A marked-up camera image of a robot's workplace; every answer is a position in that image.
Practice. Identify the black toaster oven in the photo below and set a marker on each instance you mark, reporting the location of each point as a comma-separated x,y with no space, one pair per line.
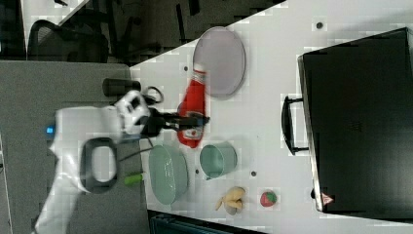
358,110

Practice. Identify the green marker pen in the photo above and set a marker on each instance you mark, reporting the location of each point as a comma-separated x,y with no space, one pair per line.
131,180

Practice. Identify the blue cup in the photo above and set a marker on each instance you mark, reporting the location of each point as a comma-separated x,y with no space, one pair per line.
218,159

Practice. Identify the yellow toy banana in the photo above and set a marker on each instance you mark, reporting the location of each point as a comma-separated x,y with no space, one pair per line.
233,198

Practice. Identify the red toy strawberry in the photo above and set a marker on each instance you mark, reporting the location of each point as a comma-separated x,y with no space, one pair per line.
268,199

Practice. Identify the black office chair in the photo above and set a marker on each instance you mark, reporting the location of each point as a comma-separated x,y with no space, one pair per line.
50,42

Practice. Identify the black camera mount posts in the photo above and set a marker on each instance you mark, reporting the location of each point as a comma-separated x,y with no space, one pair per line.
119,87

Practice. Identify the grey round plate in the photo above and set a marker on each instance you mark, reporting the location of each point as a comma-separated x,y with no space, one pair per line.
221,52

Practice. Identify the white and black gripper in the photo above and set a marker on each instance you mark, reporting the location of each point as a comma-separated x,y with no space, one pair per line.
137,119

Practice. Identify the green perforated colander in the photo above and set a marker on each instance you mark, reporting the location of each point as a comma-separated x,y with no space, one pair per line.
168,173

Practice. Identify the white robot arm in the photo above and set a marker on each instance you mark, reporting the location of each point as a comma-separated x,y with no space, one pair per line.
85,134

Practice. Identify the red ketchup bottle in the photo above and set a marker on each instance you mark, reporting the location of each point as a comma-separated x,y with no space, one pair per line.
194,102

